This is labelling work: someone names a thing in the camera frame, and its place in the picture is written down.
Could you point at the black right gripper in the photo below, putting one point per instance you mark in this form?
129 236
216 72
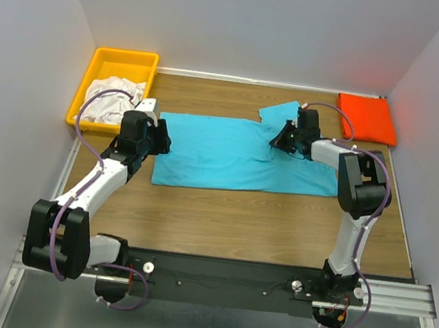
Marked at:
277 141

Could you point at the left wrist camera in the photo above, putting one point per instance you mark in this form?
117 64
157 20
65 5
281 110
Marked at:
149 107

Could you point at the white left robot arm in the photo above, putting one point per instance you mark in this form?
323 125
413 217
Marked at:
58 237

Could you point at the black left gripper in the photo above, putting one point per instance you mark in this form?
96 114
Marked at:
163 142

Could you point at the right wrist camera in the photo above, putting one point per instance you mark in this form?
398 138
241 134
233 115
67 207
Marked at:
308 124

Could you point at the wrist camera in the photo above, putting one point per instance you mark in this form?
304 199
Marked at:
308 124
149 107

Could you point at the folded orange t-shirt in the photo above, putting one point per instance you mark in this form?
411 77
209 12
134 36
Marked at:
370 118

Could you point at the aluminium extrusion rail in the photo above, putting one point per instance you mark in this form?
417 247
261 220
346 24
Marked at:
380 296

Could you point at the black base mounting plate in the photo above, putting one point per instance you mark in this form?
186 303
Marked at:
114 284

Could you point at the cyan blue t-shirt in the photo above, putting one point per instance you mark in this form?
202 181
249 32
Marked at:
228 153

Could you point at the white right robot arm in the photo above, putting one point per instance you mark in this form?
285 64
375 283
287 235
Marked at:
364 191

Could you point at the yellow plastic bin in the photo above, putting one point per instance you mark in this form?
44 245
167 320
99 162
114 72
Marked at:
136 66

